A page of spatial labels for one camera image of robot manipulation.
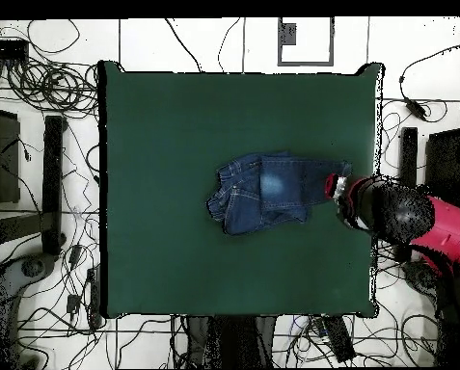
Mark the blue denim jeans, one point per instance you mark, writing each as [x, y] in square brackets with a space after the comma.
[276, 185]

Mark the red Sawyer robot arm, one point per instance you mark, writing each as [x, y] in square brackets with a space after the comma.
[399, 212]

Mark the black flat box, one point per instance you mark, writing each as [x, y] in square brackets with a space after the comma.
[5, 49]

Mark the black stand leg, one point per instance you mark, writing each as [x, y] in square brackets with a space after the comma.
[53, 185]
[409, 154]

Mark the black power adapter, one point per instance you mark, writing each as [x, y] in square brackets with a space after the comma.
[416, 109]

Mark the black square case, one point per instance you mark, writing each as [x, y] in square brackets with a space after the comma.
[445, 162]
[5, 162]

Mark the grey chair base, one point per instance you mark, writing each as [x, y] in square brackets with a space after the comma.
[422, 277]
[5, 281]

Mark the dark green table cloth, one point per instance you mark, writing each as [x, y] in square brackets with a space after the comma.
[167, 115]

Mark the slim black power strip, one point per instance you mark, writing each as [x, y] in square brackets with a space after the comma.
[94, 296]

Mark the small black plug adapter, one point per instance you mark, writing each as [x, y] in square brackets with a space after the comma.
[73, 303]

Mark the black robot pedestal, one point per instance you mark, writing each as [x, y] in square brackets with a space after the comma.
[233, 343]

